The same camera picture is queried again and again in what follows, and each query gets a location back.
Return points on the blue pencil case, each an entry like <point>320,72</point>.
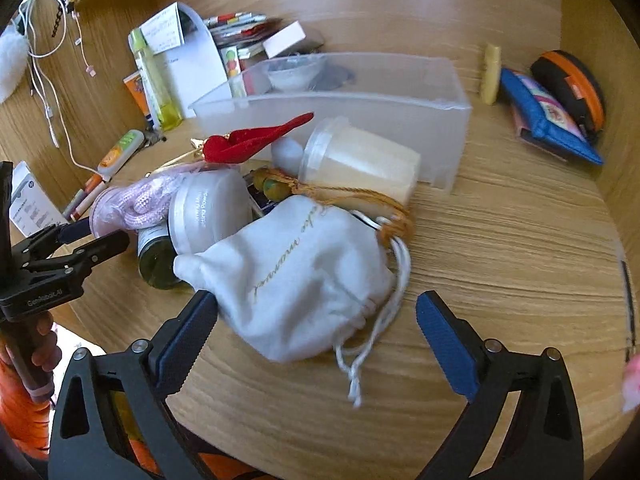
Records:
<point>545,115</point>

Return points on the person's orange garment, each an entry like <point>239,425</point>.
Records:
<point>225,465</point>

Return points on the black orange round case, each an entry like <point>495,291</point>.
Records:
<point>575,85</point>

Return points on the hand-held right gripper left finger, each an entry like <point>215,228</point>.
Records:
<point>185,345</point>

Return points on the person's left forearm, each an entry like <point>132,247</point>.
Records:
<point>20,420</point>

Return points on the fruit printed card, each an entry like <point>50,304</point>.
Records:
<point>232,67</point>

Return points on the red white marker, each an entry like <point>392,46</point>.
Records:
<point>225,20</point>

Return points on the white curved paper sheet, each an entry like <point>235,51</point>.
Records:
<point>200,70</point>

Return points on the white printed box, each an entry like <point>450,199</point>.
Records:
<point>35,205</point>

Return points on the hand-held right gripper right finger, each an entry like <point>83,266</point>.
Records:
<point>445,345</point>

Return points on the green orange white stick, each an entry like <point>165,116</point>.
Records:
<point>120,150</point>

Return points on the pink blurred object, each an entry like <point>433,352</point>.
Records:
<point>632,385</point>

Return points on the yellow green spray bottle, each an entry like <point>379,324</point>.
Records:
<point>160,95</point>

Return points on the pink notebook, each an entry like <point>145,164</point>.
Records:
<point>530,137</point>

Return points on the dark blue small box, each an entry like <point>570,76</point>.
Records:
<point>261,205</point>

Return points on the translucent lidded cup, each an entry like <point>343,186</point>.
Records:
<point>365,165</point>

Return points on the dark small clip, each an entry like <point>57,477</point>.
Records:
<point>152,135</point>

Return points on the pale yellow bar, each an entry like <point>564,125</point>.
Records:
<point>491,75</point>

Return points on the green beads with orange tassel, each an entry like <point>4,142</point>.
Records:
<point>272,187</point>

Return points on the red fabric ornament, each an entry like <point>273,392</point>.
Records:
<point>240,142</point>

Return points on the white small box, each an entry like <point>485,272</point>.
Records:
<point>285,40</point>

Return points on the person's left hand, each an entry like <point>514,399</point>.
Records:
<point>45,345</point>

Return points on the dark green bottle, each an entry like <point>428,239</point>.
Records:
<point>160,260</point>

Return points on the pale pink cream jar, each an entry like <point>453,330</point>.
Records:
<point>210,210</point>

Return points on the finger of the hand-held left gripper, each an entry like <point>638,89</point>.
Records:
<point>102,250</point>
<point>75,229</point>

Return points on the white fluffy object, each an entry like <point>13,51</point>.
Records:
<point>10,65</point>

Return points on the clear plastic storage box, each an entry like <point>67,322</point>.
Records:
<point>380,110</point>

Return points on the orange tube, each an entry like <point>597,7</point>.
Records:
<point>136,92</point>

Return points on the wooden desktop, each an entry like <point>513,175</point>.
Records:
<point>500,240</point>

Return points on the pink knitted pouch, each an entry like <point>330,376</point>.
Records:
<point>135,205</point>

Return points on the orange capped marker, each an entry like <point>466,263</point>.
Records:
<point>94,185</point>

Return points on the white bowl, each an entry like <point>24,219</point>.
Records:
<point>295,75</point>

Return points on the stack of books and pens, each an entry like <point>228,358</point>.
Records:
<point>250,35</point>

